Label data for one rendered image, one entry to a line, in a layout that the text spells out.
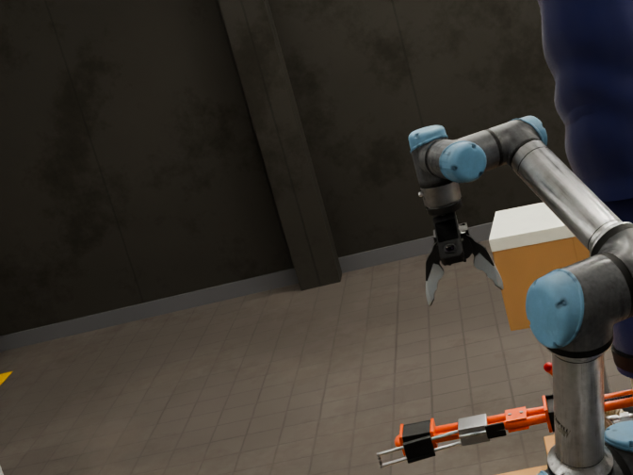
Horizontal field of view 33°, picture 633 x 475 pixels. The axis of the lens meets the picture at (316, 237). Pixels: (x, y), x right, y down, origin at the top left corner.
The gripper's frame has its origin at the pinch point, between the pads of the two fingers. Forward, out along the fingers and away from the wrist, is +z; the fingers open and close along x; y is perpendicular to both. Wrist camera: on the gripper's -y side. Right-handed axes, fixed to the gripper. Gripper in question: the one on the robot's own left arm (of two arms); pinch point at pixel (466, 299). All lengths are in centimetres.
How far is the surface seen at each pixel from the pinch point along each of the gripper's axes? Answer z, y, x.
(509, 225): 50, 220, -17
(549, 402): 41, 32, -12
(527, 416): 43, 31, -7
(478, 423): 41, 29, 5
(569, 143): -20.6, 25.3, -28.5
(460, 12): -12, 555, -25
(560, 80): -35, 24, -29
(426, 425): 40, 32, 18
